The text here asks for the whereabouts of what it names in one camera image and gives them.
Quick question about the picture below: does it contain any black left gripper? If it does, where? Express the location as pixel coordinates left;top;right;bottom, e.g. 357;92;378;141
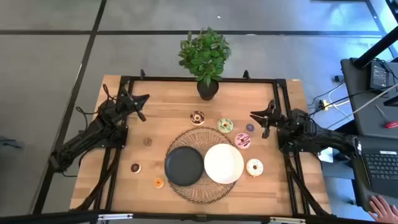
113;88;150;123

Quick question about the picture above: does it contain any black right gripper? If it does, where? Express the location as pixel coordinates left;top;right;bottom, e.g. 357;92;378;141
249;100;293;139

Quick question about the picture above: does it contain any pink donut chocolate drizzle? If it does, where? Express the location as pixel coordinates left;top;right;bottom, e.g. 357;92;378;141
234;133;252;150

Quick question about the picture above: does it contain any green frosted donut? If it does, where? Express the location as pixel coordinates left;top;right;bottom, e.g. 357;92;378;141
216;118;234;134

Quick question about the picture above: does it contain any white frosted sprinkled donut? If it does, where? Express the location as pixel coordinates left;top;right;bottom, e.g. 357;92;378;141
246;158;264;178

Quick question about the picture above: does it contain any chocolate donut white drizzle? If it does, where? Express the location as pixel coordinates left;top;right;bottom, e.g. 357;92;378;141
190;110;206;126

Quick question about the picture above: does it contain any white round plate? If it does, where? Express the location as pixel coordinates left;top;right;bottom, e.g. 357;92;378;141
203;143;245;185

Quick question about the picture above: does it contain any black plant pot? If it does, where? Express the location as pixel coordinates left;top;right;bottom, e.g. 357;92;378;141
197;79;220;101

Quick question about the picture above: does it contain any white paper sheet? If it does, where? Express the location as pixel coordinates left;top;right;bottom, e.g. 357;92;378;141
318;147;334;163

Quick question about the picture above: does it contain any black round plate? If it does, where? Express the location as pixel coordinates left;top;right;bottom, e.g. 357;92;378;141
164;146;205;187

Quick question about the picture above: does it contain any green leafy plant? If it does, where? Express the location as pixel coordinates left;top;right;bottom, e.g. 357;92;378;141
178;26;233;88

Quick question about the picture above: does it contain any black side desk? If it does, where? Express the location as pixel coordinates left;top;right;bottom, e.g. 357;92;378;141
340;57;398;140

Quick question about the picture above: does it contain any black electronic box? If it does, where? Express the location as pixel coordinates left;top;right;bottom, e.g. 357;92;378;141
369;60;390;91

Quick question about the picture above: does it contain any black laptop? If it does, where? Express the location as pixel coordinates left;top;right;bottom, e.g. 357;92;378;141
354;136;398;215

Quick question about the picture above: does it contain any black slanted pole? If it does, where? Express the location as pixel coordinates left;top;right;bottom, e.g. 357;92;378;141
352;26;398;70

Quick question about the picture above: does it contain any black overhead rig bar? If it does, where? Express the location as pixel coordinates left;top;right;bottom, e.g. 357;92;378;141
0;210;398;224

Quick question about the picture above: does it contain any person's hand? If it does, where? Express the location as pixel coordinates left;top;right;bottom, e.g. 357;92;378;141
368;195;398;224

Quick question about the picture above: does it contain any black aluminium table frame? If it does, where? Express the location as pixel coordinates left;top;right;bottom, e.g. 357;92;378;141
71;68;335;218

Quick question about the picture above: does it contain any silver metal bracket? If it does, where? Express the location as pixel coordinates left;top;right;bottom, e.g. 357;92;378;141
269;216;307;224
97;213;134;222

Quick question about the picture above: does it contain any grey thin cable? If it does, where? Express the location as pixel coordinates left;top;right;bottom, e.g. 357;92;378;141
325;82;398;129

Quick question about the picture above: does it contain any red-handled screwdriver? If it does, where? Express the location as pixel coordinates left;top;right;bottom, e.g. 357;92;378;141
374;104;398;129

